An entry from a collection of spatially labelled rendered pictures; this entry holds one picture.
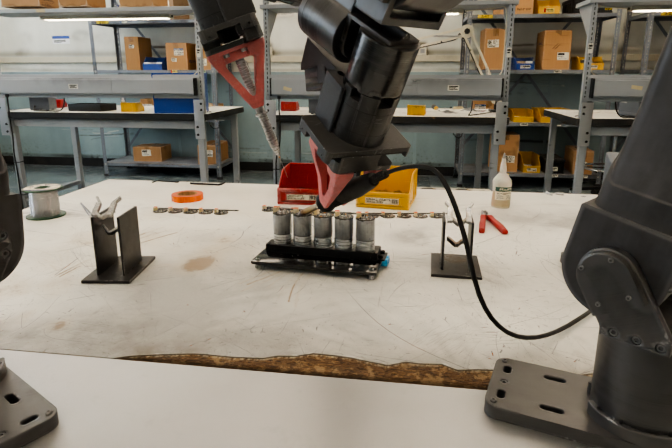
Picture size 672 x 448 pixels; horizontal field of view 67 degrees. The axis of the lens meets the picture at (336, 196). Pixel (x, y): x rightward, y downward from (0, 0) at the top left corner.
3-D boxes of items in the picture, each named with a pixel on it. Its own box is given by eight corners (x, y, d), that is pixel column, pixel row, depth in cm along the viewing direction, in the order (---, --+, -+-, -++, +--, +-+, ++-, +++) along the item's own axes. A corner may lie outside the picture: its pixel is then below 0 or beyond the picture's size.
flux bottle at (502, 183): (501, 209, 91) (506, 155, 89) (486, 205, 94) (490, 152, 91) (513, 207, 93) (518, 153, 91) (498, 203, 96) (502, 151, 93)
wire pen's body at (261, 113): (268, 146, 64) (233, 62, 60) (280, 142, 64) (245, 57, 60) (269, 148, 62) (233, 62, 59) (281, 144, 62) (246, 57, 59)
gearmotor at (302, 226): (309, 253, 66) (308, 215, 64) (291, 251, 66) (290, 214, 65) (314, 247, 68) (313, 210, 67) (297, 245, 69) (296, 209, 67)
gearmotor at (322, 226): (329, 255, 65) (329, 217, 64) (311, 253, 66) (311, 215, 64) (334, 249, 67) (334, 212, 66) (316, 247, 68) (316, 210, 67)
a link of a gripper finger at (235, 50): (280, 95, 66) (253, 23, 63) (287, 98, 59) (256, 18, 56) (231, 114, 65) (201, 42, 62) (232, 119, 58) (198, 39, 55)
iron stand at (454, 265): (429, 294, 64) (432, 250, 57) (431, 240, 70) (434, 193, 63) (478, 298, 63) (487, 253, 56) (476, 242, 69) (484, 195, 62)
